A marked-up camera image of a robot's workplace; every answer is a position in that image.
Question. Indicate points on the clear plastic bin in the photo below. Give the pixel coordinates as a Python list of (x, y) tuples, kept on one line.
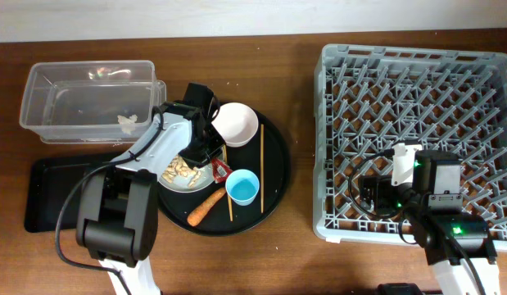
[(79, 101)]

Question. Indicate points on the black base block bottom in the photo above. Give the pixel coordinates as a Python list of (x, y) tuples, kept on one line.
[(398, 289)]

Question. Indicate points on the round black tray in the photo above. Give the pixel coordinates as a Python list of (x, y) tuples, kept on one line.
[(277, 169)]

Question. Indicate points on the red snack wrapper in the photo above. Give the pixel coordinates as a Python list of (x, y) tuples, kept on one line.
[(220, 170)]

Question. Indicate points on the black rectangular tray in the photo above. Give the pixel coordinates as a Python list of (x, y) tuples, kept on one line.
[(51, 179)]

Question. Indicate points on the left wooden chopstick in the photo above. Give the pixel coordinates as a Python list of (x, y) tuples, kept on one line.
[(230, 206)]

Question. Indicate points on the grey plate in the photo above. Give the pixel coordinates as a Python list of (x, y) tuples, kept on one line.
[(180, 185)]

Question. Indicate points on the grey dishwasher rack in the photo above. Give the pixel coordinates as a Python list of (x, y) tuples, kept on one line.
[(369, 97)]

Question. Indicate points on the peanut shells food scraps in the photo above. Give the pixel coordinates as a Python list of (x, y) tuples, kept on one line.
[(179, 168)]

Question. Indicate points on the light blue cup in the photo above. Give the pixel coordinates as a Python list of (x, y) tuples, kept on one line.
[(242, 186)]

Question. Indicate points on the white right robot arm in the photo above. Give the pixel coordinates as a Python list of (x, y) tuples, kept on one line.
[(426, 193)]

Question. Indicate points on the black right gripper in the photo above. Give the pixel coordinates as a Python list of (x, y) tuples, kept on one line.
[(380, 183)]

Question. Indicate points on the orange carrot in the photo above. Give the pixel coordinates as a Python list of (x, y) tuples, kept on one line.
[(200, 212)]

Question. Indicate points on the white bowl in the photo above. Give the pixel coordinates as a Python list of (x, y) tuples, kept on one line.
[(237, 124)]

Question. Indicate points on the right wooden chopstick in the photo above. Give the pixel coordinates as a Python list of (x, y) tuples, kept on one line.
[(262, 174)]

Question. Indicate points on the wooden chopstick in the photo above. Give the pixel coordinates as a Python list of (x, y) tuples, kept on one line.
[(230, 206), (262, 174)]

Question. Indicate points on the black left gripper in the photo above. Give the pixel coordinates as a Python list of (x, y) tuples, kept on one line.
[(195, 160)]

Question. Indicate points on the white scrap in bin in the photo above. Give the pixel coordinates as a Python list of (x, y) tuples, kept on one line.
[(127, 124)]

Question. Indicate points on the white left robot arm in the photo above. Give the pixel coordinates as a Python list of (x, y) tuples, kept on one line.
[(118, 210)]

